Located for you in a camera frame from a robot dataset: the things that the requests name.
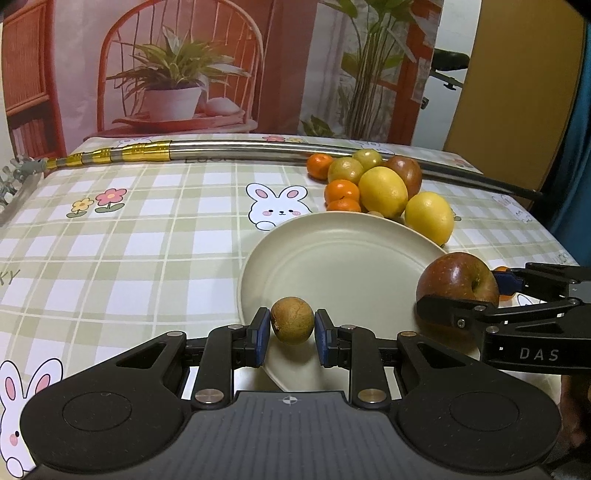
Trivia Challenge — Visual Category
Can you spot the small brown kiwi fruit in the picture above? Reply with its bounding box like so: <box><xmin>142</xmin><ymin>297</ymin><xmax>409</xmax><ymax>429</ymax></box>
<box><xmin>270</xmin><ymin>297</ymin><xmax>315</xmax><ymax>345</ymax></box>

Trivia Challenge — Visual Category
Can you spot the yellow lemon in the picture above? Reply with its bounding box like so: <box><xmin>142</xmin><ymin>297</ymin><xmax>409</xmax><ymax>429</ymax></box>
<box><xmin>358</xmin><ymin>166</ymin><xmax>408</xmax><ymax>219</ymax></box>
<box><xmin>404</xmin><ymin>192</ymin><xmax>455</xmax><ymax>246</ymax></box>

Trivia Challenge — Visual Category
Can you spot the dark red apple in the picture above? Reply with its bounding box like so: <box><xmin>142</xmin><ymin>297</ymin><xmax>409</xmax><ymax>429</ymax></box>
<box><xmin>385</xmin><ymin>155</ymin><xmax>423</xmax><ymax>199</ymax></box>

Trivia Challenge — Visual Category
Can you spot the green yellow plum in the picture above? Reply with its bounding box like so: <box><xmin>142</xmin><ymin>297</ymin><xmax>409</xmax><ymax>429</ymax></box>
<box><xmin>352</xmin><ymin>148</ymin><xmax>384</xmax><ymax>171</ymax></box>
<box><xmin>328</xmin><ymin>157</ymin><xmax>365</xmax><ymax>184</ymax></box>

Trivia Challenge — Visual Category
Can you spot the person's right hand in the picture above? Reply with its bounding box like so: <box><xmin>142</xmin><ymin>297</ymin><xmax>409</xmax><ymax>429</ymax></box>
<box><xmin>559</xmin><ymin>373</ymin><xmax>590</xmax><ymax>448</ymax></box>

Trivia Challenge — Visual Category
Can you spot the beige round plate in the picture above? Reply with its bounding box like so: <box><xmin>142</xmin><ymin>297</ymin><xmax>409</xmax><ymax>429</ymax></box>
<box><xmin>238</xmin><ymin>210</ymin><xmax>482</xmax><ymax>393</ymax></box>

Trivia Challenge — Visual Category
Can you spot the checkered bunny tablecloth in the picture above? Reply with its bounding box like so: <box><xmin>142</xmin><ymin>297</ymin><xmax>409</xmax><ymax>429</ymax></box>
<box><xmin>0</xmin><ymin>133</ymin><xmax>581</xmax><ymax>478</ymax></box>

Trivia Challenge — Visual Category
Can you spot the wooden door panel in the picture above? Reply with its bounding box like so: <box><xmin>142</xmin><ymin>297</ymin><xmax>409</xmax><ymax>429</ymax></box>
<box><xmin>445</xmin><ymin>0</ymin><xmax>586</xmax><ymax>190</ymax></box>

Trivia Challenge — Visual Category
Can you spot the telescopic metal pole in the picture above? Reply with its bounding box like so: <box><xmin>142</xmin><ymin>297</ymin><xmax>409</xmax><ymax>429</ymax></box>
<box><xmin>0</xmin><ymin>140</ymin><xmax>544</xmax><ymax>209</ymax></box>

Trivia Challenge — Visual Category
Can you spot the exercise bike seat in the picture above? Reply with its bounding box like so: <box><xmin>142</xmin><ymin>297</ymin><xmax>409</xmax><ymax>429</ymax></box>
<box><xmin>429</xmin><ymin>48</ymin><xmax>470</xmax><ymax>91</ymax></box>

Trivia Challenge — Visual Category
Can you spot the printed room backdrop cloth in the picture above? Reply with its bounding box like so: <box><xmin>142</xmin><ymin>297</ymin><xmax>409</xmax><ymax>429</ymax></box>
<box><xmin>1</xmin><ymin>0</ymin><xmax>443</xmax><ymax>158</ymax></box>

